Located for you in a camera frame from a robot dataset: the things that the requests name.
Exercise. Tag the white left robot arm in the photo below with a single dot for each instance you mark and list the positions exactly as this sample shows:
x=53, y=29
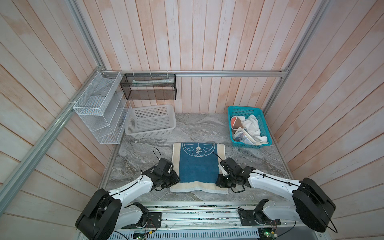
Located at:
x=108, y=211

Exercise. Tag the aluminium wall rail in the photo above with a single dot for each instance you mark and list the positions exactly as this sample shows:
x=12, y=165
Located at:
x=31, y=160
x=227, y=73

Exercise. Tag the aluminium wall rail back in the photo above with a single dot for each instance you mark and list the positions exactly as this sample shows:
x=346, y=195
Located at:
x=227, y=73

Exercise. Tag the blue and cream towel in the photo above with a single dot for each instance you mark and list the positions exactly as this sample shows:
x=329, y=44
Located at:
x=197, y=165

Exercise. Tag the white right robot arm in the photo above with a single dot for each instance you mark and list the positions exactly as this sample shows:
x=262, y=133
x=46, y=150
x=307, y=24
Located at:
x=305, y=201

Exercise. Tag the white towel in basket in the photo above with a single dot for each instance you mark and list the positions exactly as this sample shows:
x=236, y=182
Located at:
x=251, y=125

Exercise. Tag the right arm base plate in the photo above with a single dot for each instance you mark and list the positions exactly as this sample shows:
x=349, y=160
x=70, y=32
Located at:
x=256, y=218

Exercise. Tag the multicolour lettered towel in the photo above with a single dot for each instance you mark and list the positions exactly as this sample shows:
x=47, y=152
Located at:
x=241, y=135

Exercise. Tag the white plastic laundry basket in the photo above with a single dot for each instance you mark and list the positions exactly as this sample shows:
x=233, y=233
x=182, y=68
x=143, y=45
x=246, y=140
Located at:
x=151, y=121

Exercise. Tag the red and white towel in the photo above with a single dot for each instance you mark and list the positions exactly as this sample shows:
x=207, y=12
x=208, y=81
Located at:
x=236, y=122

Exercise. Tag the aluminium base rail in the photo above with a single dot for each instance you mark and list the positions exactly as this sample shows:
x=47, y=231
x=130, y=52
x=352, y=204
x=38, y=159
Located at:
x=197, y=215

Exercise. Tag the white wire mesh shelf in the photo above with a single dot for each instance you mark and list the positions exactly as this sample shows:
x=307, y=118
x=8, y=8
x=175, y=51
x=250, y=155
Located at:
x=103, y=107

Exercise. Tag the teal plastic basket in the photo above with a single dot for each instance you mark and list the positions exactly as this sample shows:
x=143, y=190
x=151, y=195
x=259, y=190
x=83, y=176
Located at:
x=246, y=112

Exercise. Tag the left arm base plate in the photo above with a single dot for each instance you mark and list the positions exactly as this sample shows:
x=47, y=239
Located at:
x=150, y=220

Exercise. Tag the aluminium wall rail left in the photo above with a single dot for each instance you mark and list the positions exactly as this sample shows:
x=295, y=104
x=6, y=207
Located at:
x=31, y=160

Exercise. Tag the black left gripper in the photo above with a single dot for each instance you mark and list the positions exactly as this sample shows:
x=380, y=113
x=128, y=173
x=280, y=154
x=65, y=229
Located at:
x=174, y=179

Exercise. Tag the black mesh wall basket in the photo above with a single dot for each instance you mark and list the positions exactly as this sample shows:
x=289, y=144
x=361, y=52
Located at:
x=149, y=87

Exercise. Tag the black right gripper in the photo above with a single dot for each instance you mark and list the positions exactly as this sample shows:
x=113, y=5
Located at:
x=219, y=182

